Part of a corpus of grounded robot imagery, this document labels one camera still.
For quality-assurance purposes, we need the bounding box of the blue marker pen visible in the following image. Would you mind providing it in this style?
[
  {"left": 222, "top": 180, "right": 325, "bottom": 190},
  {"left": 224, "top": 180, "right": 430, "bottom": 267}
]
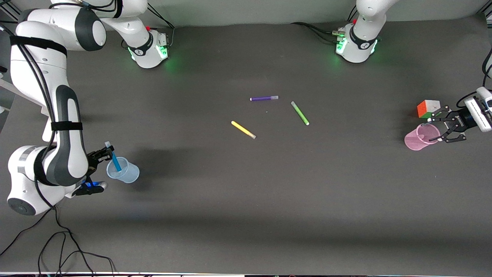
[{"left": 105, "top": 141, "right": 122, "bottom": 172}]

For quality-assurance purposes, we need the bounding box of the multicoloured puzzle cube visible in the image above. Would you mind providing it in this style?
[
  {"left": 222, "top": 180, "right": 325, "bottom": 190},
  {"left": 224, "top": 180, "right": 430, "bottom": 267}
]
[{"left": 417, "top": 100, "right": 441, "bottom": 119}]

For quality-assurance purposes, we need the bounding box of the translucent blue plastic cup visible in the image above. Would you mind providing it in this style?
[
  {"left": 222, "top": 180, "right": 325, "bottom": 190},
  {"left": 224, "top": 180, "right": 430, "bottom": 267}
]
[{"left": 106, "top": 157, "right": 140, "bottom": 184}]

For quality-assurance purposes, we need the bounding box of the translucent pink plastic cup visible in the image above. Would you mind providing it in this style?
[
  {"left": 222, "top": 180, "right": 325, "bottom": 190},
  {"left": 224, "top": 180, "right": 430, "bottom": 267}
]
[{"left": 404, "top": 123, "right": 441, "bottom": 151}]

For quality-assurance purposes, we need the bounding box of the white desk lamp stand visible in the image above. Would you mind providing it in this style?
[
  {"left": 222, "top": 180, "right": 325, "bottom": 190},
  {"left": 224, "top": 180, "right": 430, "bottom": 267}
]
[{"left": 0, "top": 73, "right": 54, "bottom": 143}]

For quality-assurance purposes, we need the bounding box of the yellow marker pen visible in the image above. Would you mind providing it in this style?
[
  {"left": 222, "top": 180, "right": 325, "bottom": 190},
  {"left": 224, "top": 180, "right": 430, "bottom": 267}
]
[{"left": 231, "top": 120, "right": 257, "bottom": 140}]

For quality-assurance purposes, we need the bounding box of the green marker pen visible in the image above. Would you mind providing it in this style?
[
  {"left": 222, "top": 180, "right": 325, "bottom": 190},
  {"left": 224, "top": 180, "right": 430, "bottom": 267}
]
[{"left": 290, "top": 101, "right": 310, "bottom": 126}]

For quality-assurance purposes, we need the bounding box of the thin black loose cable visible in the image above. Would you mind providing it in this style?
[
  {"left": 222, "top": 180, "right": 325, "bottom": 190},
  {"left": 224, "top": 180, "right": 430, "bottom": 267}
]
[{"left": 0, "top": 208, "right": 116, "bottom": 277}]

